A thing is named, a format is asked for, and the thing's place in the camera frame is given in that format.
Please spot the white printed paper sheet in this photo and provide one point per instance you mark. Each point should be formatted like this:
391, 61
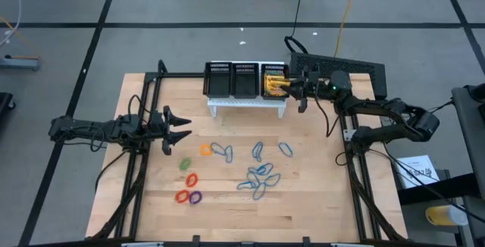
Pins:
417, 167

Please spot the black shelf board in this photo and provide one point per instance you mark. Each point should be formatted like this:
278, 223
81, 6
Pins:
435, 192

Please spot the blue rubber band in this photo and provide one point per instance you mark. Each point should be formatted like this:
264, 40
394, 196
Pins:
229, 161
238, 185
250, 175
272, 166
259, 199
291, 152
224, 152
279, 178
253, 152

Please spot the yellow cylindrical container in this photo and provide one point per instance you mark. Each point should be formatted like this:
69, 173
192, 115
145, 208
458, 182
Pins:
443, 215

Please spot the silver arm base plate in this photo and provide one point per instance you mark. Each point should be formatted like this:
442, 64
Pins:
348, 134

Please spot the grey side desk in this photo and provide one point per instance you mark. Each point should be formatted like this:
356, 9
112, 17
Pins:
470, 133

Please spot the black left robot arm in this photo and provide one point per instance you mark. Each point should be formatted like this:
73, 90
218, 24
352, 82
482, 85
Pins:
87, 131

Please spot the white perforated metal shelf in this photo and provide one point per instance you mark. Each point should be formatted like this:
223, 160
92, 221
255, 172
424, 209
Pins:
246, 103

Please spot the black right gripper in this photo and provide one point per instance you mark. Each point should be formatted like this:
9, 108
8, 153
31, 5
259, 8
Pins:
314, 88

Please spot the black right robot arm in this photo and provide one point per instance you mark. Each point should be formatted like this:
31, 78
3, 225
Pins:
379, 108

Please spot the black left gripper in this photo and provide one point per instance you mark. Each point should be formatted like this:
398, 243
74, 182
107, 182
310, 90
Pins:
165, 133

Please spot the black frame clamp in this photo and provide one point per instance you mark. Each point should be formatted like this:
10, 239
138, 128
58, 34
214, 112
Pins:
306, 239
196, 238

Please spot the black aluminium table frame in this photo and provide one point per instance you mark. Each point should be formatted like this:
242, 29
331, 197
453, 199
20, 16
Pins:
182, 75

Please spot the grey stand foot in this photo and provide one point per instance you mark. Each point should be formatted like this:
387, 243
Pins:
19, 63

